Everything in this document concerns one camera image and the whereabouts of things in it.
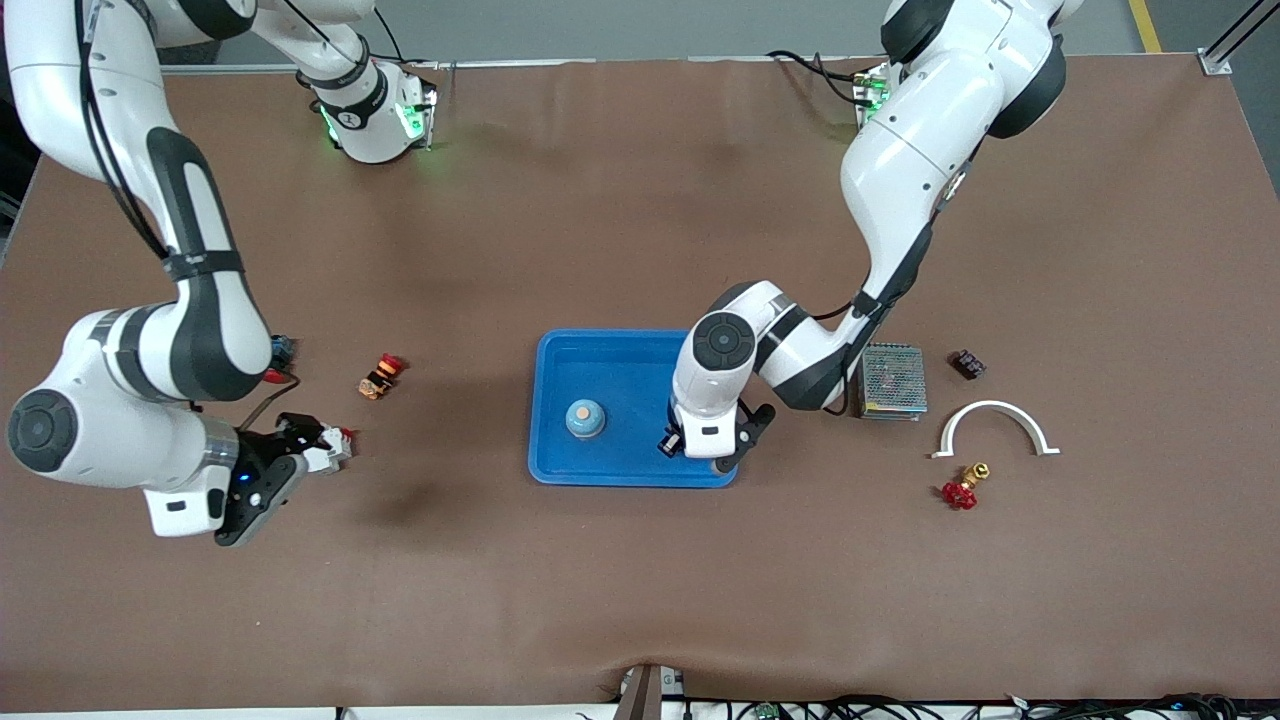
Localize thin black base cable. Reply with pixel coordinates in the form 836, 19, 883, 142
370, 5, 443, 71

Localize metal mesh power supply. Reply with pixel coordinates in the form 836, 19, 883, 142
858, 343, 929, 422

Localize grey metal mount post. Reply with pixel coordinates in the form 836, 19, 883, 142
613, 663, 687, 720

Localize red orange emergency switch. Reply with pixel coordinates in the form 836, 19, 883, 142
357, 353, 406, 401

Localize red push button blue body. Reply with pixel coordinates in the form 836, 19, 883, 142
262, 335, 299, 387

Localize aluminium frame profile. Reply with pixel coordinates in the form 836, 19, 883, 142
1200, 0, 1280, 77

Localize brass valve red handle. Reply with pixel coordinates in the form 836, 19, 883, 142
940, 461, 992, 512

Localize black tangled cables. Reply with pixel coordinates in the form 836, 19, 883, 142
690, 692, 1280, 720

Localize blue plastic tray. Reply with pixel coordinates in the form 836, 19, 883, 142
527, 329, 740, 489

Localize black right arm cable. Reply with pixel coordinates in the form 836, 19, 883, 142
72, 0, 301, 433

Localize white circuit breaker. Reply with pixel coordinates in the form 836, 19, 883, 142
305, 428, 355, 475

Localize white arched pipe clamp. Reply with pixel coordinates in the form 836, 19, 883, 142
930, 400, 1062, 461

